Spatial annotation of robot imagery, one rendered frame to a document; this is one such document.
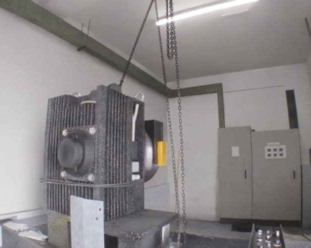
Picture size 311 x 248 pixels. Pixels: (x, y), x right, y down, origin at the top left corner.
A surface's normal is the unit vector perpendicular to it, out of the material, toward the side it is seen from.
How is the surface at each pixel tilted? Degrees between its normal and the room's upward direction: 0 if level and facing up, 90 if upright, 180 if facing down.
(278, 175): 90
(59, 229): 90
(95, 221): 90
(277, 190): 90
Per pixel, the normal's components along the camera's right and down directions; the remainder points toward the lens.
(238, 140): -0.47, -0.14
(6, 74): 0.88, -0.07
